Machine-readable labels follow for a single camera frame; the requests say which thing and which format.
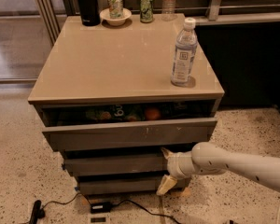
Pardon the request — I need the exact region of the green snack bag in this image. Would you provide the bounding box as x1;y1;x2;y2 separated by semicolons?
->
85;105;145;123

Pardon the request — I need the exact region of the clear water bottle white cap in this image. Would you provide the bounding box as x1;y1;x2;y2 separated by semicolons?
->
171;18;198;86

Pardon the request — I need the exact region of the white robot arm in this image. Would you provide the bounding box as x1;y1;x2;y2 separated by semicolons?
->
157;142;280;196

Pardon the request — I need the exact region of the white floor label card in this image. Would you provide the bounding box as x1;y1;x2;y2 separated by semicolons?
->
90;214;111;224

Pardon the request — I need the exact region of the grey bottom drawer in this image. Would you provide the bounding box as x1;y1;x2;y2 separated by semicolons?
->
78;175;163;195

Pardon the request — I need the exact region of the black power cable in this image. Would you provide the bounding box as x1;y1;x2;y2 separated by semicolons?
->
41;191;182;224

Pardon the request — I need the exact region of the white ceramic bowl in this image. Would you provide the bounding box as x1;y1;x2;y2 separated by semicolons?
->
100;8;132;26

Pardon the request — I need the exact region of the clear bottle at back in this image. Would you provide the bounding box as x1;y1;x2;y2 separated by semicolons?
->
161;0;176;21

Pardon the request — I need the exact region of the grey drawer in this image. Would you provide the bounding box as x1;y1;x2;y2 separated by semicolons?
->
78;175;163;195
41;100;218;152
62;147;203;177

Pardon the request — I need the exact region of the black insulated flask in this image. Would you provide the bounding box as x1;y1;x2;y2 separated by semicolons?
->
77;0;101;26

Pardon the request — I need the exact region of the orange fruit in drawer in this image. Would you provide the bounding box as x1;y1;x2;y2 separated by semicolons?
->
145;107;161;120

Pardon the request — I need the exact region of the green drink can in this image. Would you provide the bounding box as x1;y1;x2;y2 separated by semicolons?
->
140;0;153;23

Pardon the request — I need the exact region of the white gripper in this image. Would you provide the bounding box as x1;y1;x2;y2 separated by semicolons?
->
156;147;198;196

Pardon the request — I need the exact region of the black power adapter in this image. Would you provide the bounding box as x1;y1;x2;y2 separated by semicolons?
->
91;202;112;214

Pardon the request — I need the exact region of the grey top drawer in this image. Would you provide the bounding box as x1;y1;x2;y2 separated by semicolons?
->
41;100;218;152

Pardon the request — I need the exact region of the grey drawer cabinet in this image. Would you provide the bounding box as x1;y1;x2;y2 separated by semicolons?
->
28;15;224;188

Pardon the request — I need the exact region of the green can in bowl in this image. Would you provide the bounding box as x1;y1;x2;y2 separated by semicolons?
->
108;0;123;18

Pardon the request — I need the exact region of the black plug block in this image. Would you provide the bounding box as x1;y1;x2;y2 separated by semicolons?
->
28;200;46;224

